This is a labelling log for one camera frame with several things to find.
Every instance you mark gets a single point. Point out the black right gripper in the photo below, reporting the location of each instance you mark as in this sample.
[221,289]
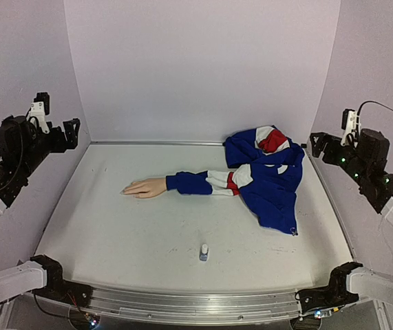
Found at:
[328,148]

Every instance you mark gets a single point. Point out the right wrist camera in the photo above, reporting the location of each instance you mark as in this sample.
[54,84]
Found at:
[350,125]

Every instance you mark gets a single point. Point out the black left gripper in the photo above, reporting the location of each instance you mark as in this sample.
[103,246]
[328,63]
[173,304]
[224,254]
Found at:
[62,144]

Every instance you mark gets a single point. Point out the blue white red jacket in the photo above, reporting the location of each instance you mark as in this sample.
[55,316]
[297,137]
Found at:
[264,169]

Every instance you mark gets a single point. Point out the nail polish bottle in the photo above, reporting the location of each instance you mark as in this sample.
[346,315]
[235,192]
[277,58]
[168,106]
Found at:
[204,252]

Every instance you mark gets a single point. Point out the mannequin hand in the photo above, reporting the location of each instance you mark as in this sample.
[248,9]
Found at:
[146,189]

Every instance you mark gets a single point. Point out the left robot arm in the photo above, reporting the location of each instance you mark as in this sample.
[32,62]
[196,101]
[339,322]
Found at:
[23,147]

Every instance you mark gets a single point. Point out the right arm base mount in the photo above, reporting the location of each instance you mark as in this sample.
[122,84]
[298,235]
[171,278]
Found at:
[334,294]

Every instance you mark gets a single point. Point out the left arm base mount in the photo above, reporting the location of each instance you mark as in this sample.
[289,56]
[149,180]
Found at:
[59,289]

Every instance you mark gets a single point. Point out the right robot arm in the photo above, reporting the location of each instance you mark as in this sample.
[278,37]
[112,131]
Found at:
[363,158]

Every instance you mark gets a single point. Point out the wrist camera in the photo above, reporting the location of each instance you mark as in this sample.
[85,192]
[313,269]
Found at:
[39,109]
[350,125]

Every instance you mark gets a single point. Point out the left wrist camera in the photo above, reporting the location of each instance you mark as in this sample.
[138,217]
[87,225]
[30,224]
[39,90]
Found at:
[39,109]

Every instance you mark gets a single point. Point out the aluminium front rail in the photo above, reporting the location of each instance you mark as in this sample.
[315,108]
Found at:
[196,309]

